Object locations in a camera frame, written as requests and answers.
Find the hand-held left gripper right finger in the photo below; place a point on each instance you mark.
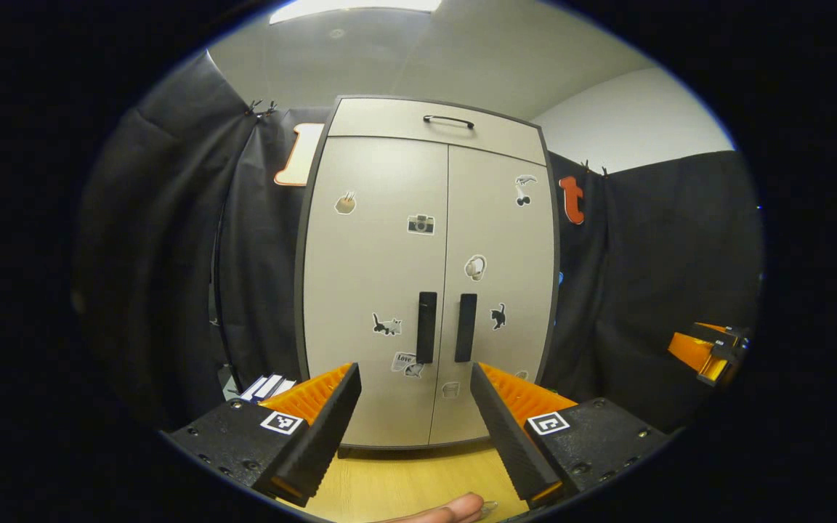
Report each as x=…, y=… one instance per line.
x=509, y=436

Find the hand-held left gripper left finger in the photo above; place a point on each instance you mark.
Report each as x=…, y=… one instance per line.
x=317, y=443

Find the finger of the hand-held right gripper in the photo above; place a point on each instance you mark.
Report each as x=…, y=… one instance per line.
x=687, y=350
x=713, y=372

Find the white cabinet door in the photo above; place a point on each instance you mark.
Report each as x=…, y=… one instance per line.
x=368, y=254
x=498, y=232

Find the white cabinet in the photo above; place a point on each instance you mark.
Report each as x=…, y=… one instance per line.
x=299, y=305

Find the white cabinet drawer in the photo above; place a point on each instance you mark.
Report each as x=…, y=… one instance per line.
x=389, y=123

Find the black backdrop cloth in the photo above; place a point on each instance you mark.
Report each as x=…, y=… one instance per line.
x=680, y=254

